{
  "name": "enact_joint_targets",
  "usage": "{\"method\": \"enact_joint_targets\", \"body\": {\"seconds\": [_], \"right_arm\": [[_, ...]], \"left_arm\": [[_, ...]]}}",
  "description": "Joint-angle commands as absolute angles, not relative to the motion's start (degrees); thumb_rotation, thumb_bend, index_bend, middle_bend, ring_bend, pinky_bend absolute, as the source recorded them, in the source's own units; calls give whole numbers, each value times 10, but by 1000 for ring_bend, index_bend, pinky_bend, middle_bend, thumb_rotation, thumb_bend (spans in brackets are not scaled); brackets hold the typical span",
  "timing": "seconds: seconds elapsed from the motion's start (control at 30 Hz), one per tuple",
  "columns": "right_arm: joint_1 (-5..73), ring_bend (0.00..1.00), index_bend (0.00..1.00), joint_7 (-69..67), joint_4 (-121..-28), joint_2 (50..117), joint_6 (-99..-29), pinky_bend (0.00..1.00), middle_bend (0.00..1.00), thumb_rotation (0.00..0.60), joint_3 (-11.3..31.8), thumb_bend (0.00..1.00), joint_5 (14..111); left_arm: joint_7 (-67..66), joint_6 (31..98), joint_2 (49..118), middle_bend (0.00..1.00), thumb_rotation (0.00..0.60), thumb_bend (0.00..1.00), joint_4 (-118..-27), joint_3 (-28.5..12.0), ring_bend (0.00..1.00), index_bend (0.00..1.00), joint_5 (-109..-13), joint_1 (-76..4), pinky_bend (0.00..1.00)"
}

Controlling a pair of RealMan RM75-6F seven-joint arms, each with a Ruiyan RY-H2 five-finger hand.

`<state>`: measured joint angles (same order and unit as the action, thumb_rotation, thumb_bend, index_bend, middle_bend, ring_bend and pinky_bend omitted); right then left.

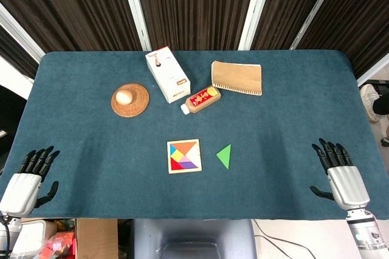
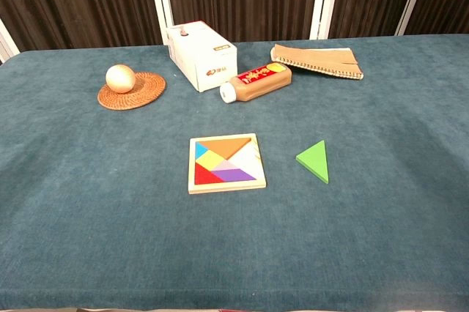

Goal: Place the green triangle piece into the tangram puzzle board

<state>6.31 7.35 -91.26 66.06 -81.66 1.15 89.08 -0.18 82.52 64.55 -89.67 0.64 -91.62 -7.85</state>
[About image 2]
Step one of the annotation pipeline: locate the kraft spiral notebook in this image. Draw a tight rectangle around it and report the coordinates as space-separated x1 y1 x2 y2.
270 44 365 81

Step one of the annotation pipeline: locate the yellow square tangram piece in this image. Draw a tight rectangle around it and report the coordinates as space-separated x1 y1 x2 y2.
196 150 230 173

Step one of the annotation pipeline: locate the red triangle tangram piece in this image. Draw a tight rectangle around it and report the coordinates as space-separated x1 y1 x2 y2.
194 163 224 185

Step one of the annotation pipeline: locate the round woven rattan coaster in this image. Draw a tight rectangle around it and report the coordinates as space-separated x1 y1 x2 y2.
97 72 167 111

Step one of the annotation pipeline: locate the purple parallelogram tangram piece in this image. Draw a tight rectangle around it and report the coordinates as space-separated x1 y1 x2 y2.
211 168 256 183

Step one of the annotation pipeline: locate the white cardboard box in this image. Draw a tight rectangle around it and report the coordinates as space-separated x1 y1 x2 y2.
166 21 238 93

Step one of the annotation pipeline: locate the green triangle tangram piece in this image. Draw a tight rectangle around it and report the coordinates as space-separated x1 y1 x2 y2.
295 139 330 185

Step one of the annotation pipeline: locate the brown bottle with red label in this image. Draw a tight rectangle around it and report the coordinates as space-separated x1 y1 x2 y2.
219 62 293 104

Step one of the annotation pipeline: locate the wooden tangram puzzle tray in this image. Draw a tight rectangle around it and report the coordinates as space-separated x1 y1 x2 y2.
188 133 267 195

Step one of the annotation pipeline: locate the orange triangle tangram piece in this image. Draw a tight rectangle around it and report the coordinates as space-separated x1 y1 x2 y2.
196 138 252 161

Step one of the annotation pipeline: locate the pale wooden ball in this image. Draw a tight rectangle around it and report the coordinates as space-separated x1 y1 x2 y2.
105 64 137 94

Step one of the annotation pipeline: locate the pink triangle tangram piece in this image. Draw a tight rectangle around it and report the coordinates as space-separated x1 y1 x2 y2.
212 160 239 172

